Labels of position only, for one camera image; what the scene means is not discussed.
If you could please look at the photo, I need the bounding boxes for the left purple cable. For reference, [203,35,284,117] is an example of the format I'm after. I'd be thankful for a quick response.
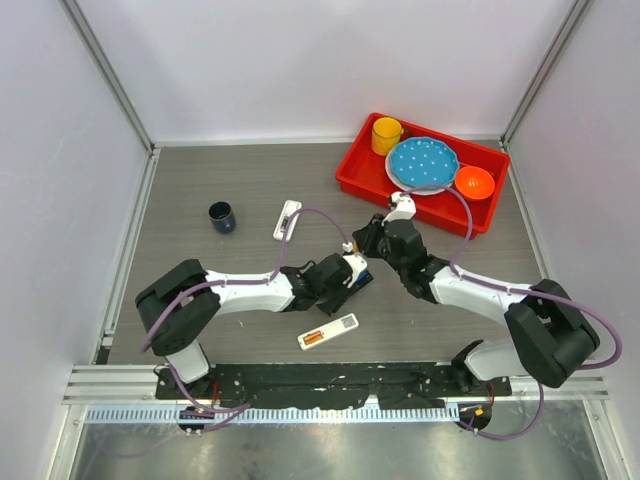
[141,207,351,354]

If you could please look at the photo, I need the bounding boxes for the grey plate underneath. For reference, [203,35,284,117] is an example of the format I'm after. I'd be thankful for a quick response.
[385,153,445,196]

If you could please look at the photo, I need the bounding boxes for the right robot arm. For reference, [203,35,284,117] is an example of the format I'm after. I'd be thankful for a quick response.
[353,214,600,395]

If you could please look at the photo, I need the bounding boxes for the purple cable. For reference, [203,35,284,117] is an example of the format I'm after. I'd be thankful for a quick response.
[399,185,624,441]
[141,207,351,354]

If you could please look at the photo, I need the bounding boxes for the orange bowl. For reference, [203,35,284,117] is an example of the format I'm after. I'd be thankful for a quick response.
[454,166,495,201]

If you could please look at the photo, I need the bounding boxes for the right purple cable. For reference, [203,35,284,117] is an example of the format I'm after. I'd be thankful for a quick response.
[399,185,624,441]

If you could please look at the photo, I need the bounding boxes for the yellow mug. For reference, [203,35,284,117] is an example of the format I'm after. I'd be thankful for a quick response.
[371,117,412,156]

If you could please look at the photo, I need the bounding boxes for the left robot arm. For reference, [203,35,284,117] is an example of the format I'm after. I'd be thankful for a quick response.
[135,253,373,399]

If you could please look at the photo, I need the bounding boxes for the white remote far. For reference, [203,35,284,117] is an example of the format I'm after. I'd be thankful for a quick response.
[272,200,302,243]

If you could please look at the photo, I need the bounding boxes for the aluminium frame rail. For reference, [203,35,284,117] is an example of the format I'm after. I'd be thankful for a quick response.
[62,363,171,405]

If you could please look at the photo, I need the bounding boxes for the dark blue mug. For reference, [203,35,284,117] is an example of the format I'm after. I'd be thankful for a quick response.
[208,201,236,234]

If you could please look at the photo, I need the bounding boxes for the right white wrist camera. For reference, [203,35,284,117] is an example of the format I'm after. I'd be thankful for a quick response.
[382,191,416,225]

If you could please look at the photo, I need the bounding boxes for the white remote orange batteries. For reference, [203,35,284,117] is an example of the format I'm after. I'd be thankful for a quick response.
[297,313,359,351]

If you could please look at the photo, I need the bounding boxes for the blue dotted plate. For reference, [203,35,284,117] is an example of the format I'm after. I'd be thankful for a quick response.
[389,137,460,192]

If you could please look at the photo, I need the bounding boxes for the slotted cable duct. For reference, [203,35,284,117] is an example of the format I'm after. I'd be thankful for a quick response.
[85,403,459,425]

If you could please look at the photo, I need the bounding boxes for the black remote control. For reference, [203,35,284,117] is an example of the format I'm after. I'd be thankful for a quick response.
[325,277,374,316]

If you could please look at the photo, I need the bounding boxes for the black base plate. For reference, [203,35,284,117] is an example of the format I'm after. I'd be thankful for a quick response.
[185,362,512,410]

